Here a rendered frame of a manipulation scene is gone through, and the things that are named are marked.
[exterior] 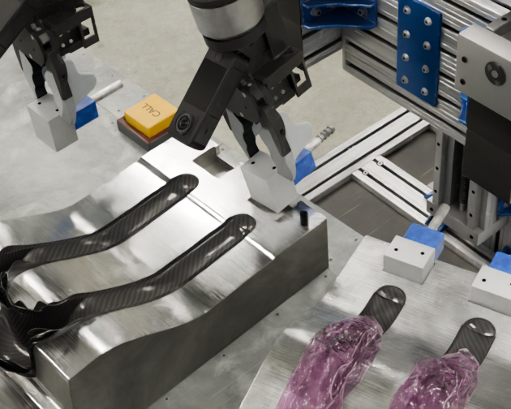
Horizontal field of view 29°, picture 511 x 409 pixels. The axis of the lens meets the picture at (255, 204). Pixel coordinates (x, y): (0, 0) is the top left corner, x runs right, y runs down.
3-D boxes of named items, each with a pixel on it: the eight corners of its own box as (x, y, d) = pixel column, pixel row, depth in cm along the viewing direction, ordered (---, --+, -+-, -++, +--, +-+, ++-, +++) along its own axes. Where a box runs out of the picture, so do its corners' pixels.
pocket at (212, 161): (220, 164, 134) (217, 144, 131) (246, 182, 131) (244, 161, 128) (195, 181, 132) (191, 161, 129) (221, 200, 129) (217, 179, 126)
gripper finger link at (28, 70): (75, 88, 135) (70, 40, 127) (40, 109, 132) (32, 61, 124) (62, 75, 136) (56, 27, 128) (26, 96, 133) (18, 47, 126)
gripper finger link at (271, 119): (299, 152, 113) (268, 88, 108) (289, 160, 112) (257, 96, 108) (275, 145, 116) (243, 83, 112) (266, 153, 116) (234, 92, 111)
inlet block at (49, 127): (113, 91, 139) (106, 60, 135) (135, 106, 136) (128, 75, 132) (36, 136, 133) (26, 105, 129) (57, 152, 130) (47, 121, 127)
